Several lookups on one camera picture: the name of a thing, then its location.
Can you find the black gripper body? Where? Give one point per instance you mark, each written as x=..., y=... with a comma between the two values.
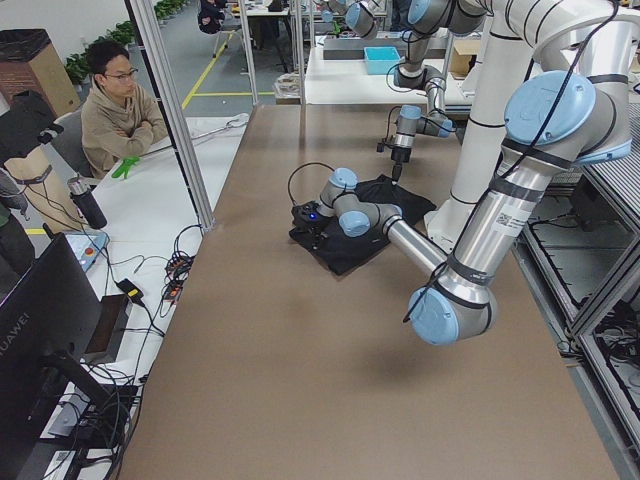
x=311, y=226
x=399, y=155

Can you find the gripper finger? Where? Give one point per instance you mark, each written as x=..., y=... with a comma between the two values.
x=396, y=172

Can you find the black t-shirt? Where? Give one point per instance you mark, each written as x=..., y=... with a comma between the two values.
x=357, y=212

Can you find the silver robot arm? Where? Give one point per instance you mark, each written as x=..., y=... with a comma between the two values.
x=551, y=94
x=425, y=18

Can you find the blue plastic bin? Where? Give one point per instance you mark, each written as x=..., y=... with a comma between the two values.
x=380, y=60

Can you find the black power adapter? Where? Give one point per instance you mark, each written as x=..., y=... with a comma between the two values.
x=131, y=290

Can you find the green toy on table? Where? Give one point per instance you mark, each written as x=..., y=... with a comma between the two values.
x=122, y=171

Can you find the seated man in beige hoodie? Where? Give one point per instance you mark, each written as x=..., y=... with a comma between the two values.
x=119, y=119

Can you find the black water bottle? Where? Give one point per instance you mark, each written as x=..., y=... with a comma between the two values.
x=82, y=196

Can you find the teach pendant with red button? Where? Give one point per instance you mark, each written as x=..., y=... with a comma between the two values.
x=87, y=246

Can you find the black Huawei monitor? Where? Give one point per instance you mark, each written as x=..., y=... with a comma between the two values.
x=52, y=308

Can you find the cardboard box with brick print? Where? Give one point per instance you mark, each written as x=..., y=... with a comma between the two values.
x=29, y=61

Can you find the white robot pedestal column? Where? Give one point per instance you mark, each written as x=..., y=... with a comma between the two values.
x=595, y=39

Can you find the aluminium frame post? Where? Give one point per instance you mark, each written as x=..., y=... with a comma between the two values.
x=149, y=39

